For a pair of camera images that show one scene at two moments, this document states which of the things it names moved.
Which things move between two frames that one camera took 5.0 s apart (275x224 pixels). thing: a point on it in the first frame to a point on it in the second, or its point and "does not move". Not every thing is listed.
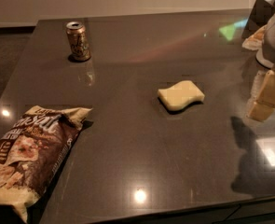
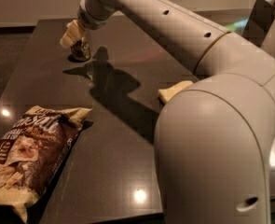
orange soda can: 77,41 does not move
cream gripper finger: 273,89 to 73,33
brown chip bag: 23,159 does not move
